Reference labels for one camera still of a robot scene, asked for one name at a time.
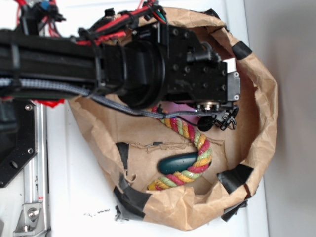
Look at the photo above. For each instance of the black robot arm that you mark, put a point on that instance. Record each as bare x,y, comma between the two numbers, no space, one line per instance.
50,69

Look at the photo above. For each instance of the brown paper bag bin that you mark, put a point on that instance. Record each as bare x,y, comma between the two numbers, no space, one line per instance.
128,149

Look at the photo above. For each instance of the aluminium extrusion rail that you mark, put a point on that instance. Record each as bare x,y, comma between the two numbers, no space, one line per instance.
36,185

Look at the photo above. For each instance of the metal corner bracket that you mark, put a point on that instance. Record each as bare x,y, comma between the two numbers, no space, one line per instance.
31,222

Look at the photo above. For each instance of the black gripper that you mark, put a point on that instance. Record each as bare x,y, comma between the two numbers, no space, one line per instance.
197,74

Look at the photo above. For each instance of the dark teal oblong toy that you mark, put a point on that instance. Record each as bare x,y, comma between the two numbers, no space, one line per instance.
175,163

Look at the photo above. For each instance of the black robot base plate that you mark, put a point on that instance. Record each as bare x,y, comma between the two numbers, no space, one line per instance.
17,137

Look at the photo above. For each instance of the multicolour twisted rope toy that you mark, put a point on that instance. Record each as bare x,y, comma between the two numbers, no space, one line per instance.
195,170

